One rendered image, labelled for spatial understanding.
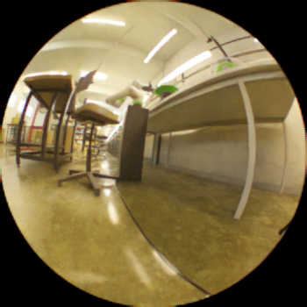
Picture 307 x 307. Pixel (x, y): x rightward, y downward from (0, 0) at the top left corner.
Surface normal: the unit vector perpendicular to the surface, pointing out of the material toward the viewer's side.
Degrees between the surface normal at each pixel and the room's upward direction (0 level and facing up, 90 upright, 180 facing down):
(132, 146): 90
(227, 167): 90
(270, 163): 90
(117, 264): 0
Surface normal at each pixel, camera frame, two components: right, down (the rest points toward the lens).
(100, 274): 0.11, -0.99
